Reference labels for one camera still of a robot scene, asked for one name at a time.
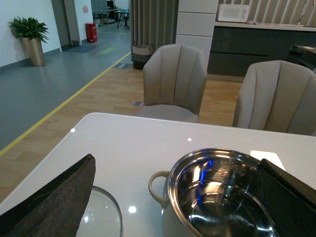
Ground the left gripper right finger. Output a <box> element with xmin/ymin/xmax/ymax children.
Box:
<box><xmin>252</xmin><ymin>158</ymin><xmax>316</xmax><ymax>237</ymax></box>

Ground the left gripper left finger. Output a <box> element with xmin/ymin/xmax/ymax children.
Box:
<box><xmin>0</xmin><ymin>154</ymin><xmax>96</xmax><ymax>237</ymax></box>

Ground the glass pot lid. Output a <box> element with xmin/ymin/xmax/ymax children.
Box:
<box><xmin>76</xmin><ymin>186</ymin><xmax>123</xmax><ymax>237</ymax></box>

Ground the white electric cooking pot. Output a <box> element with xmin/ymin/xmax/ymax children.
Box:
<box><xmin>149</xmin><ymin>148</ymin><xmax>278</xmax><ymax>237</ymax></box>

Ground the beige chair right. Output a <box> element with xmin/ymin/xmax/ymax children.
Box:
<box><xmin>233</xmin><ymin>60</ymin><xmax>316</xmax><ymax>136</ymax></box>

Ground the beige chair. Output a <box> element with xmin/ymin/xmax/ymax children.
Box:
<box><xmin>233</xmin><ymin>60</ymin><xmax>316</xmax><ymax>136</ymax></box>
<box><xmin>136</xmin><ymin>44</ymin><xmax>207</xmax><ymax>123</ymax></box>

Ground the blue door mat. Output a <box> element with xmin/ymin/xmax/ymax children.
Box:
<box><xmin>65</xmin><ymin>45</ymin><xmax>96</xmax><ymax>53</ymax></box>

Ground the dark kitchen counter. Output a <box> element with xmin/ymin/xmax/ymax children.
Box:
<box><xmin>207</xmin><ymin>25</ymin><xmax>316</xmax><ymax>76</ymax></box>

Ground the beige chair left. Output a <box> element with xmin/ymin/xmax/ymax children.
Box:
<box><xmin>136</xmin><ymin>44</ymin><xmax>207</xmax><ymax>123</ymax></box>

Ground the woven laundry basket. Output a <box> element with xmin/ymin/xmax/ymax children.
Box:
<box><xmin>131</xmin><ymin>41</ymin><xmax>154</xmax><ymax>70</ymax></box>

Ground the potted green plant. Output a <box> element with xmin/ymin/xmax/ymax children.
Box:
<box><xmin>9</xmin><ymin>17</ymin><xmax>48</xmax><ymax>67</ymax></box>

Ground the red fire extinguisher box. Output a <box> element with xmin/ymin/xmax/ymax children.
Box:
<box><xmin>85</xmin><ymin>23</ymin><xmax>97</xmax><ymax>43</ymax></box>

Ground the white microwave oven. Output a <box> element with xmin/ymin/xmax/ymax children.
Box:
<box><xmin>216</xmin><ymin>4</ymin><xmax>250</xmax><ymax>23</ymax></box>

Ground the white pillar cabinet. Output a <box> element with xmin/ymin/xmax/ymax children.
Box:
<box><xmin>175</xmin><ymin>0</ymin><xmax>218</xmax><ymax>65</ymax></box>

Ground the grey curtain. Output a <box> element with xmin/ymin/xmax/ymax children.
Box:
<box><xmin>129</xmin><ymin>0</ymin><xmax>179</xmax><ymax>51</ymax></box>

